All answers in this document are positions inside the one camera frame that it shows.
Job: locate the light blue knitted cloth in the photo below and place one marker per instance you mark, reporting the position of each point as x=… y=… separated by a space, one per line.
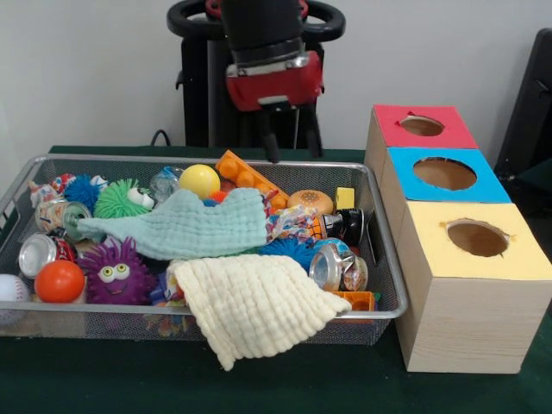
x=190 y=226

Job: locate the green spiky ball with eyes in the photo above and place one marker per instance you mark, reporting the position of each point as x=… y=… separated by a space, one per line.
x=116 y=200

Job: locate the black panel on stand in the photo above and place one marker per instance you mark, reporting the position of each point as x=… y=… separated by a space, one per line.
x=530 y=112

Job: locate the wooden box with three holes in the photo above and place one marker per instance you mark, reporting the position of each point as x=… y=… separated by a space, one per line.
x=466 y=285

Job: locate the shallow clear mesh bin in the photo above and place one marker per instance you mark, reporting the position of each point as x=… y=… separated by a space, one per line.
x=384 y=293

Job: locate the dark green table cloth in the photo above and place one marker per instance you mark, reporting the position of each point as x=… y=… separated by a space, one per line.
x=259 y=388

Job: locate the crushed silver can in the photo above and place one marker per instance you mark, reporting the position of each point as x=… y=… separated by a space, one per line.
x=336 y=266

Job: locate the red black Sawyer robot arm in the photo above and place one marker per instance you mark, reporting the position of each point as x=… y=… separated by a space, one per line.
x=263 y=26

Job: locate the plain yellow ball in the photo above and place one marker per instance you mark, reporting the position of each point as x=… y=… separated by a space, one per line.
x=199 y=181

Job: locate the red soda can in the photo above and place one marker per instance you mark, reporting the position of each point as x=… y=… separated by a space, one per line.
x=43 y=253

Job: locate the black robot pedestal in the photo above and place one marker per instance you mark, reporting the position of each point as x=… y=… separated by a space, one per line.
x=194 y=86

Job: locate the tan orange ball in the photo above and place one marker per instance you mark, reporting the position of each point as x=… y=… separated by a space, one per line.
x=310 y=201

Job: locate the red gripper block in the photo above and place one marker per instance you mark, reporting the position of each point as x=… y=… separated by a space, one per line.
x=276 y=84

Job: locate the purple spiky ball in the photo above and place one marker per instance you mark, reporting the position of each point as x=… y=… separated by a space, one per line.
x=116 y=274

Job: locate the white baseball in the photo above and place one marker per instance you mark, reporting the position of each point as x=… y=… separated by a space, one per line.
x=10 y=289

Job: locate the orange building block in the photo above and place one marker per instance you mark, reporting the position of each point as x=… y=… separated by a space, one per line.
x=246 y=177

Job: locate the cream waffle cloth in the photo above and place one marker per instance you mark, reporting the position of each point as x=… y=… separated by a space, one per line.
x=259 y=310

